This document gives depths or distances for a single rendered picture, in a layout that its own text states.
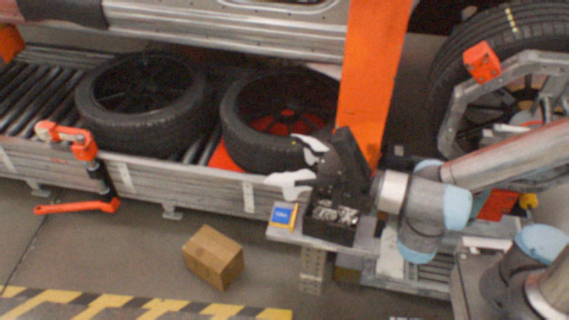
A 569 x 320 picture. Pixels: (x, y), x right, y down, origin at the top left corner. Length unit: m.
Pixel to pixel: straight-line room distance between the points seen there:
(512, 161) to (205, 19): 1.48
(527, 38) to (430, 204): 0.86
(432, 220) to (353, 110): 0.72
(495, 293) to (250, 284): 1.19
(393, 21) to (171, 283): 1.48
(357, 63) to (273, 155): 0.73
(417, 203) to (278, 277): 1.38
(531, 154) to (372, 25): 0.61
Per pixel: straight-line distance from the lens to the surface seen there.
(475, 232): 2.13
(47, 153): 2.36
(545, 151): 0.86
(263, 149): 1.92
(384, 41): 1.31
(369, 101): 1.42
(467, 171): 0.90
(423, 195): 0.78
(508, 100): 1.68
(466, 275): 1.25
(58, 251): 2.42
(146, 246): 2.28
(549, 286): 0.94
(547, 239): 1.09
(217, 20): 2.01
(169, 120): 2.13
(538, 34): 1.54
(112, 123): 2.17
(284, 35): 1.94
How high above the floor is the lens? 1.82
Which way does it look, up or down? 46 degrees down
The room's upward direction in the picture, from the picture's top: straight up
